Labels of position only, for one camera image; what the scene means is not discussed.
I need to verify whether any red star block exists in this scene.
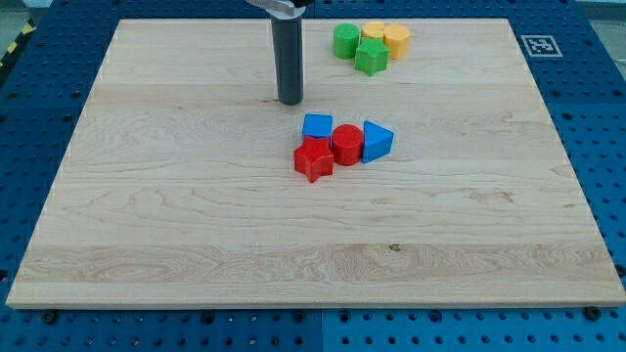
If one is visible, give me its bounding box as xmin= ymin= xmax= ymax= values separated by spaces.
xmin=293 ymin=136 xmax=335 ymax=183

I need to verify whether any red cylinder block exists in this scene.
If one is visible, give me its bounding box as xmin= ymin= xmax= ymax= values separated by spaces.
xmin=332 ymin=124 xmax=364 ymax=166

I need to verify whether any blue cube block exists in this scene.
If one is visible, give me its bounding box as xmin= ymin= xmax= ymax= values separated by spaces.
xmin=301 ymin=113 xmax=334 ymax=139

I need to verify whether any blue triangle block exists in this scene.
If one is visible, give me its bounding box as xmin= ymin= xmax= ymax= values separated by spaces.
xmin=362 ymin=120 xmax=394 ymax=163

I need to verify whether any green star block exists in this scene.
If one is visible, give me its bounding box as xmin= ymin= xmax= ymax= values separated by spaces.
xmin=354 ymin=37 xmax=390 ymax=76

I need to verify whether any light wooden board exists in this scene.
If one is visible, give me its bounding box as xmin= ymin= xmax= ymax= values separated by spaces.
xmin=7 ymin=19 xmax=625 ymax=310

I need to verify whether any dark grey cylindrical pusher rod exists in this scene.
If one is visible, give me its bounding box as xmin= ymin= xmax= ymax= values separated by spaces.
xmin=271 ymin=17 xmax=303 ymax=106

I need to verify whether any green cylinder block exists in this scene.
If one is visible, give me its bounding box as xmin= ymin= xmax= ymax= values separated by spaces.
xmin=333 ymin=22 xmax=360 ymax=60

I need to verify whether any yellow cylinder block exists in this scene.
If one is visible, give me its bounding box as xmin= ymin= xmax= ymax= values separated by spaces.
xmin=361 ymin=21 xmax=385 ymax=39

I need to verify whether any yellow hexagon block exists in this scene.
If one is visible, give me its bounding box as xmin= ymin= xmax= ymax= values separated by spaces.
xmin=383 ymin=23 xmax=411 ymax=60

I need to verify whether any white fiducial marker tag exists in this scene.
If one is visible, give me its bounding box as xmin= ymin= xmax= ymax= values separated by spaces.
xmin=520 ymin=34 xmax=562 ymax=58

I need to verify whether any black bolt front left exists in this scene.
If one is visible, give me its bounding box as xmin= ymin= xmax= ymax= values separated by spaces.
xmin=41 ymin=310 xmax=59 ymax=325

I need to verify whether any black bolt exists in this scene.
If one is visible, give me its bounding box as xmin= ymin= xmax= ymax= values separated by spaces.
xmin=41 ymin=310 xmax=59 ymax=325
xmin=583 ymin=306 xmax=602 ymax=322

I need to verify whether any black bolt front right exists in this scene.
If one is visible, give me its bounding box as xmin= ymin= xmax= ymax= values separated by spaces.
xmin=583 ymin=306 xmax=602 ymax=322

